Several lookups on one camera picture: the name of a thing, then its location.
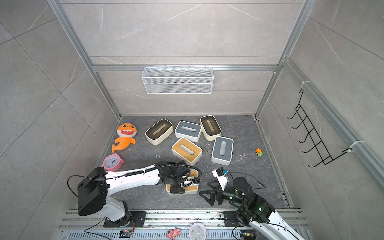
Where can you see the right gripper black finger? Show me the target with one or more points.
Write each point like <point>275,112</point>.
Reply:
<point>209,197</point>
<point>214,184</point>

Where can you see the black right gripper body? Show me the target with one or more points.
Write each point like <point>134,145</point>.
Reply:
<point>230,195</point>

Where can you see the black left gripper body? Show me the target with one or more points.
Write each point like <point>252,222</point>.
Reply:
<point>178,189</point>

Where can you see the white tissue box grey top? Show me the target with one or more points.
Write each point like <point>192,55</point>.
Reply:
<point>222,151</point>

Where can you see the white tissue box wooden lid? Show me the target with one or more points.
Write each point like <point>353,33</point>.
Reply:
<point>187,151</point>

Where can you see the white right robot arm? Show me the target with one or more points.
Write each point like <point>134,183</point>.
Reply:
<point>253,211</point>

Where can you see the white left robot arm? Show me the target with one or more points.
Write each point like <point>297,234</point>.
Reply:
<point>96,189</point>

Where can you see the white tissue box bamboo lid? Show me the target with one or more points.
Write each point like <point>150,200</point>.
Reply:
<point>190,190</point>

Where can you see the cream tissue box dark lid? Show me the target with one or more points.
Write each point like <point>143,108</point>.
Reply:
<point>159,131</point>

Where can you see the cream tissue box brown lid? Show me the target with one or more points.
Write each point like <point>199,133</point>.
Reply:
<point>210,127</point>

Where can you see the white tissue box grey lid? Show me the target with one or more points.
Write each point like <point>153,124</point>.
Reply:
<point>189,131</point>

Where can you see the lilac alarm clock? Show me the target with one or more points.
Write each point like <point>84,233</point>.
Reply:
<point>197,231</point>

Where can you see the pink bear figurine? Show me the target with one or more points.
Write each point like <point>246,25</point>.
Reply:
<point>173,233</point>

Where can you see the small green orange toy car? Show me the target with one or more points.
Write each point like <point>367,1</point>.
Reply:
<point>259,152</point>

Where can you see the pink alarm clock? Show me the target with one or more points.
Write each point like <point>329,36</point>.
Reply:
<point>112,163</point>

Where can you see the orange shark plush toy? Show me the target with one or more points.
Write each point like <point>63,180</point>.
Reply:
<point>126,133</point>

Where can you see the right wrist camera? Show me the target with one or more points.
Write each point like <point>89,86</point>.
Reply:
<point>221,175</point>

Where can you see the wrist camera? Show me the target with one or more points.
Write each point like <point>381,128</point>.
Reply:
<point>221,175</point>
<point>188,181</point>

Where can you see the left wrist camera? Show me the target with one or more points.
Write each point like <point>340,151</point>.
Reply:
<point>188,181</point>

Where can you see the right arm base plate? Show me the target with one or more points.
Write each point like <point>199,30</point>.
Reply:
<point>234,219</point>

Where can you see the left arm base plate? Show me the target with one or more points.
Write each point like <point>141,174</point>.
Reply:
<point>136,219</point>

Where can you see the black wall hook rack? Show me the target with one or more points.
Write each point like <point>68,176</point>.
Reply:
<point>313,136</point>

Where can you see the white wire mesh basket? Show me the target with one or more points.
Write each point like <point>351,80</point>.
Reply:
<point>178,80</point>

